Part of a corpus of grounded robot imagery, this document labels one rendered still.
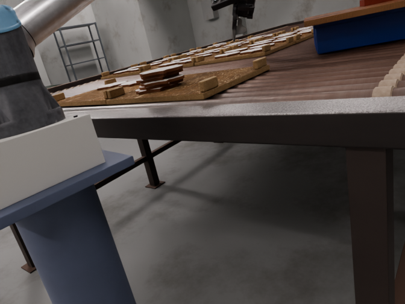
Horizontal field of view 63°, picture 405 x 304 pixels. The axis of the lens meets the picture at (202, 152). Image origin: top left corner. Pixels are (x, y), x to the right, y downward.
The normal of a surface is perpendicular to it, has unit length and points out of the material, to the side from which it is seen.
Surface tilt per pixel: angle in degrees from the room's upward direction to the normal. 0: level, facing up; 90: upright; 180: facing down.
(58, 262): 90
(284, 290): 0
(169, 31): 90
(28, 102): 68
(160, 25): 90
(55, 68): 90
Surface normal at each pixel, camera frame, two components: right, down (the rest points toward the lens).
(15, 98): 0.41, -0.17
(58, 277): -0.07, 0.35
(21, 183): 0.70, 0.10
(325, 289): -0.21, -0.92
